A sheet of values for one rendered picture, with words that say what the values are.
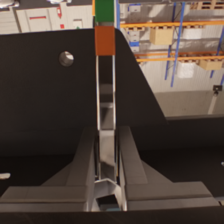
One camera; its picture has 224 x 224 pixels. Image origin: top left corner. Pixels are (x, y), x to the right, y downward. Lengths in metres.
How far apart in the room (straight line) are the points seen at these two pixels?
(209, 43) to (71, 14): 7.46
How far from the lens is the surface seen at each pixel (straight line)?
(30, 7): 1.18
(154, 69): 10.00
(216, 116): 0.27
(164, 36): 8.23
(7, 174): 0.28
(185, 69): 9.00
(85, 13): 9.24
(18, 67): 0.20
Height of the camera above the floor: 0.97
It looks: 32 degrees up
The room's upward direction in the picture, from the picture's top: 177 degrees clockwise
